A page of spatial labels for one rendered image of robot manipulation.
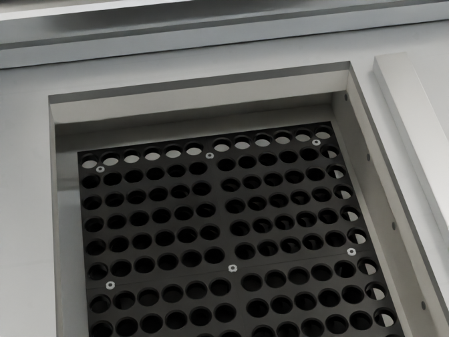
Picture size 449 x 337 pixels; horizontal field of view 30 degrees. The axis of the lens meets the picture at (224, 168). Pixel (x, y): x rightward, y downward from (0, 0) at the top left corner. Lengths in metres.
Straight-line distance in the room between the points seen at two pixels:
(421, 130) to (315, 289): 0.11
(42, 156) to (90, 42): 0.09
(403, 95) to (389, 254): 0.12
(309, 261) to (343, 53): 0.15
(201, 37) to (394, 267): 0.20
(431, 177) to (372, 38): 0.14
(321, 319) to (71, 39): 0.24
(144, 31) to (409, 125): 0.18
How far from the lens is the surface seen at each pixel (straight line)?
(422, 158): 0.50
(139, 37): 0.56
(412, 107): 0.53
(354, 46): 0.58
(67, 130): 0.68
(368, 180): 0.61
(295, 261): 0.51
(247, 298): 0.50
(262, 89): 0.57
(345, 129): 0.66
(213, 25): 0.56
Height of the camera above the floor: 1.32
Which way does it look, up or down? 49 degrees down
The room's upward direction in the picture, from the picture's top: straight up
